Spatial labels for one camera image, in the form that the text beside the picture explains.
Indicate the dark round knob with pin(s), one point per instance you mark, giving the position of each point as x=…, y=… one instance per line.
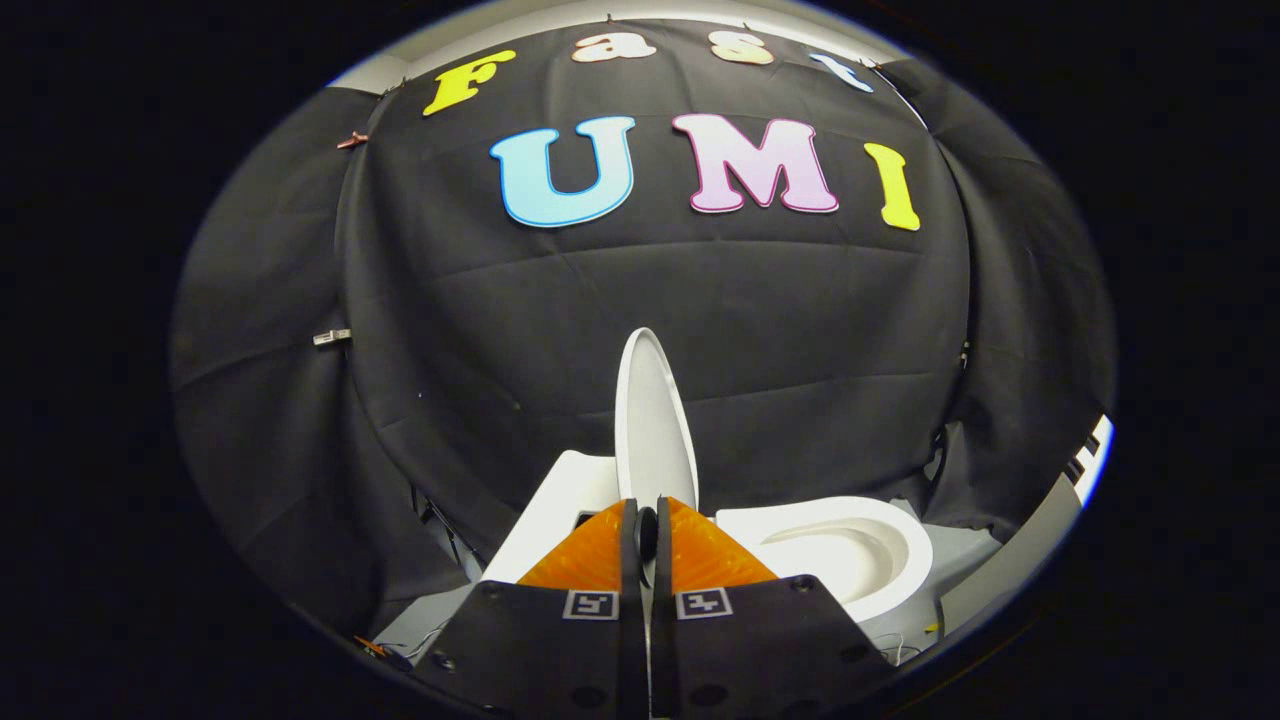
x=646, y=533

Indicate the copper cloth clip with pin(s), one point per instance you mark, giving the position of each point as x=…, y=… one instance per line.
x=352, y=140

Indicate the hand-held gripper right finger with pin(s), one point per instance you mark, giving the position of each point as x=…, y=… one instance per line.
x=662, y=620

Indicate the black backdrop cloth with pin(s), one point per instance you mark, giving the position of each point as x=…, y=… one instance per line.
x=600, y=330

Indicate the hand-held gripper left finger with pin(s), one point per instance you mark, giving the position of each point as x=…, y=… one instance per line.
x=634, y=620

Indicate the black and white striped board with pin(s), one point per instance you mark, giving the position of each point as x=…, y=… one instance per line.
x=1092, y=455

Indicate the silver cloth clip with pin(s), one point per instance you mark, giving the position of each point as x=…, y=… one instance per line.
x=332, y=337

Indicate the white toilet lid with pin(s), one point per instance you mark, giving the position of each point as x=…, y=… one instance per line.
x=652, y=420

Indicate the white ceramic toilet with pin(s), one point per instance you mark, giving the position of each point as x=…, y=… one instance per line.
x=560, y=500

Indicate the white toilet seat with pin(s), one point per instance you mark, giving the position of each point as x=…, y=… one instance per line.
x=900, y=540

